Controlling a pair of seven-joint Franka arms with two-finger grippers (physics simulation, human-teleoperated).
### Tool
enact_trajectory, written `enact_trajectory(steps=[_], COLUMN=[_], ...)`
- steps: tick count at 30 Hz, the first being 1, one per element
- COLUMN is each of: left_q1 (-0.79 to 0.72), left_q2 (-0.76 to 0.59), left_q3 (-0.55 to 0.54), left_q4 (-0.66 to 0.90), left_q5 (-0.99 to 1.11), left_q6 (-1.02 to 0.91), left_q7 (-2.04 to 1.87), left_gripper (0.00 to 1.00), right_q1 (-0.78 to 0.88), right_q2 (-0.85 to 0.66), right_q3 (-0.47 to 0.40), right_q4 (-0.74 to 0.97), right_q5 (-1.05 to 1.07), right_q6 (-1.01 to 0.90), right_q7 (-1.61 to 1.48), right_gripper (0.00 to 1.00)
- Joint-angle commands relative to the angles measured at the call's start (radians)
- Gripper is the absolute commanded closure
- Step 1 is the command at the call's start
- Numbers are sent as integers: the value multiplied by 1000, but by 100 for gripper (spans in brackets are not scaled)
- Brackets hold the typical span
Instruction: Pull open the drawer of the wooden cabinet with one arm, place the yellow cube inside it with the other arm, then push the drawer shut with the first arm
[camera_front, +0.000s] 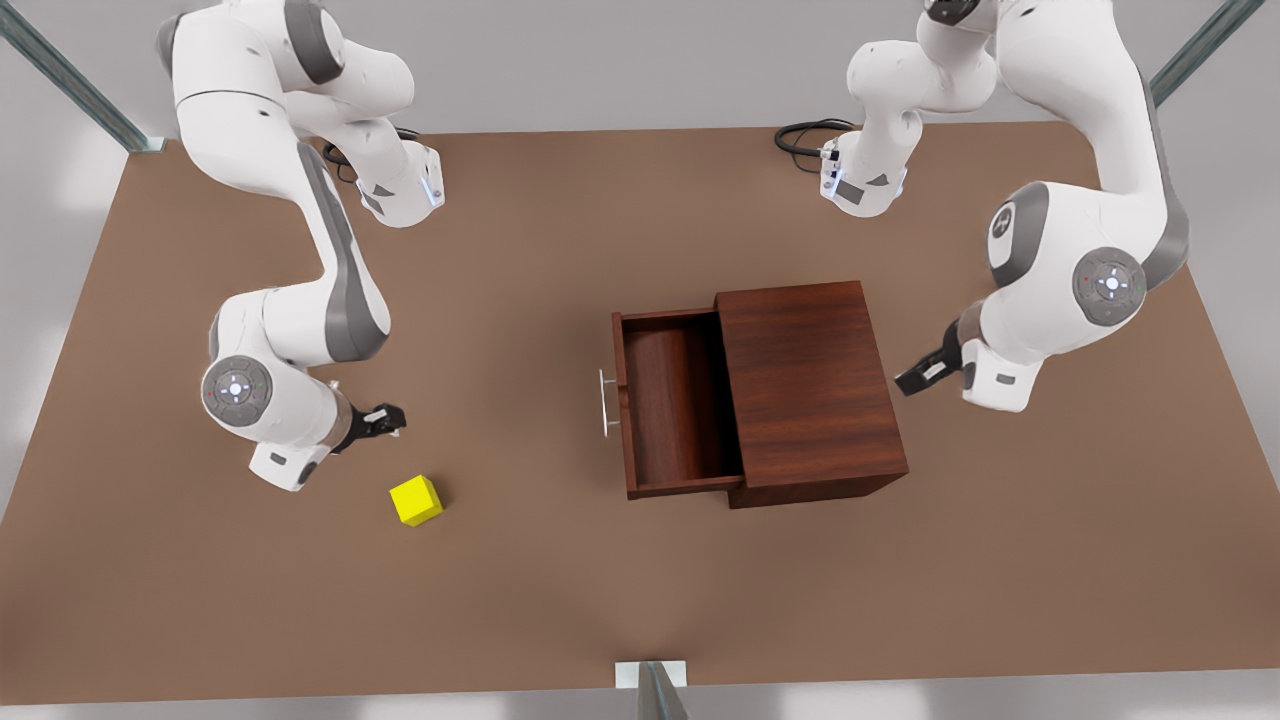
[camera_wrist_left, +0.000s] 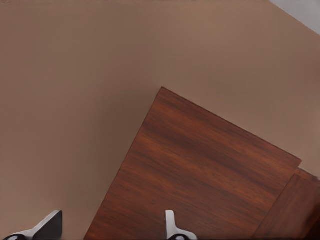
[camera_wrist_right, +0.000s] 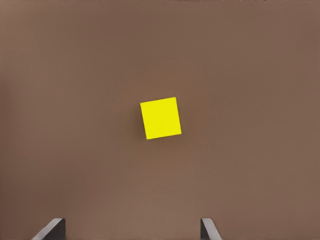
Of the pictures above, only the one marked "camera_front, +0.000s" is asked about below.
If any yellow cube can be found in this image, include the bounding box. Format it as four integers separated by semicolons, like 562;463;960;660
389;475;445;528

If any dark wooden cabinet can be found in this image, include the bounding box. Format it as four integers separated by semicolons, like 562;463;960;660
714;280;910;510

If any black cable loop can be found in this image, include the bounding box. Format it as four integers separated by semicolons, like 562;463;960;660
774;118;859;173
322;127;423;185

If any wooden drawer with silver handle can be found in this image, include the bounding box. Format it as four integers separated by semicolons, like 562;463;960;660
599;309;746;500

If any silver frame post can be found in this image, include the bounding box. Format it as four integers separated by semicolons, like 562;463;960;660
0;8;166;154
1149;0;1267;108
614;660;690;720

